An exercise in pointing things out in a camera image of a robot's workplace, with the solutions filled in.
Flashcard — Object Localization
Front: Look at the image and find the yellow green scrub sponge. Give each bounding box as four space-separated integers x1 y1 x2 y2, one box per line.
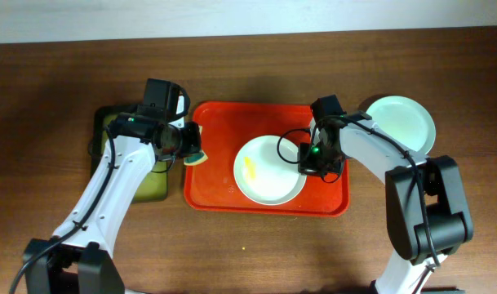
184 151 208 166

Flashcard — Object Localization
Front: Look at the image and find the cream white plate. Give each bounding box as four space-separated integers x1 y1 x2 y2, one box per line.
233 135 307 206

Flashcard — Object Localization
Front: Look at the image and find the mint green plate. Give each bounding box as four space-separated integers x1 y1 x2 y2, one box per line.
366 96 437 154

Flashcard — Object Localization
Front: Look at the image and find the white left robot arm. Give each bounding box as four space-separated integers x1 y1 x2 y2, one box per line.
10 113 201 293

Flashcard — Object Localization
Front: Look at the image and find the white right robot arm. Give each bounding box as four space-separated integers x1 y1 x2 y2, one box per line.
298 96 473 293

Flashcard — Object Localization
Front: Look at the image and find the red plastic tray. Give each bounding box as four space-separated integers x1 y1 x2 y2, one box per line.
184 101 350 217

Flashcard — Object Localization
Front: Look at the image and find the black tray with yellow liquid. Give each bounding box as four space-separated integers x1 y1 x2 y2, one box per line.
88 105 168 203

